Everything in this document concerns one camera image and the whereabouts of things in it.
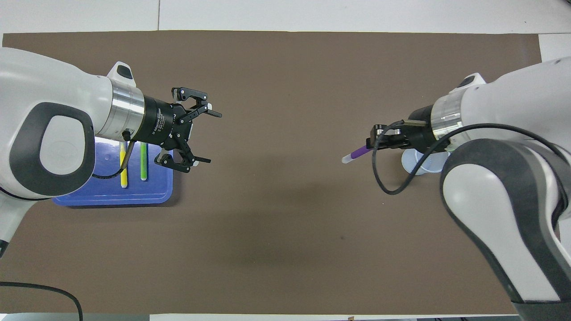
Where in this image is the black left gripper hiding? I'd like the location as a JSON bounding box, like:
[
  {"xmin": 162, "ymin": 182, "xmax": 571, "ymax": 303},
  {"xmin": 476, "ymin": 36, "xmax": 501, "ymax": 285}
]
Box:
[{"xmin": 142, "ymin": 87, "xmax": 223, "ymax": 173}]

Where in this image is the blue plastic tray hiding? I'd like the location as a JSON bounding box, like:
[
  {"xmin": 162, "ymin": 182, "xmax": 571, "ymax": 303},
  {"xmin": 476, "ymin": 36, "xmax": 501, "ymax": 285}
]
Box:
[{"xmin": 52, "ymin": 136, "xmax": 174, "ymax": 206}]

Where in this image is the yellow pen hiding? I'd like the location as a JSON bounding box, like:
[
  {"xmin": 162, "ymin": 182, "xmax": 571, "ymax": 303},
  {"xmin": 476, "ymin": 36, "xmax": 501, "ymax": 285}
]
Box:
[{"xmin": 120, "ymin": 142, "xmax": 129, "ymax": 189}]

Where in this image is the brown table mat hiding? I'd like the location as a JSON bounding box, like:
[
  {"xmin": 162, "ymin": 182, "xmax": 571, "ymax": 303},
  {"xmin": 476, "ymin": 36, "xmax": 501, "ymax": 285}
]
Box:
[{"xmin": 0, "ymin": 30, "xmax": 542, "ymax": 315}]

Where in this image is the clear plastic measuring cup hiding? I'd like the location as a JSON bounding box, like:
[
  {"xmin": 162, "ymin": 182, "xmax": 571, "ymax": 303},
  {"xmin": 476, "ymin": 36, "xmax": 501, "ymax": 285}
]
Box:
[{"xmin": 401, "ymin": 148, "xmax": 450, "ymax": 176}]

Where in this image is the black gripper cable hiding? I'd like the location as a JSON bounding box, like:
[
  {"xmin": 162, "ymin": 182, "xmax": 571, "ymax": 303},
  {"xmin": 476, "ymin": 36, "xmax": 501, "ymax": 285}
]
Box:
[
  {"xmin": 372, "ymin": 119, "xmax": 571, "ymax": 195},
  {"xmin": 91, "ymin": 129, "xmax": 137, "ymax": 180}
]

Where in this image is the purple pen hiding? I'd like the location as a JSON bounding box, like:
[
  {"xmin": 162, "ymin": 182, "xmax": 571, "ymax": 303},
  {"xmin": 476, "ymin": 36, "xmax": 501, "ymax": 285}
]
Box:
[{"xmin": 342, "ymin": 145, "xmax": 373, "ymax": 164}]

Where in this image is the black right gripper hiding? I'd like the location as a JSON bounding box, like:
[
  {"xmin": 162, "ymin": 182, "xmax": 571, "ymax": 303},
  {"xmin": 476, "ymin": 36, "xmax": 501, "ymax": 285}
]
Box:
[{"xmin": 367, "ymin": 105, "xmax": 440, "ymax": 150}]

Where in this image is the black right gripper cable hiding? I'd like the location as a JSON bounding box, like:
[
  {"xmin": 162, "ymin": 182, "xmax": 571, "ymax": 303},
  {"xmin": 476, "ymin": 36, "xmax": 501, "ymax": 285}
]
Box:
[{"xmin": 372, "ymin": 119, "xmax": 571, "ymax": 195}]

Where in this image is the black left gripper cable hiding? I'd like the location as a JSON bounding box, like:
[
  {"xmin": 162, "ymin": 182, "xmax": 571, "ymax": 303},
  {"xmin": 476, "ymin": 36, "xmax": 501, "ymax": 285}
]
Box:
[{"xmin": 91, "ymin": 129, "xmax": 137, "ymax": 180}]

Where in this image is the black loose cable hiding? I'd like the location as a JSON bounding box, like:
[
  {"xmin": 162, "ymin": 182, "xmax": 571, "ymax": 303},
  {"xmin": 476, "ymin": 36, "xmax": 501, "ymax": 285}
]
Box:
[{"xmin": 0, "ymin": 282, "xmax": 84, "ymax": 321}]

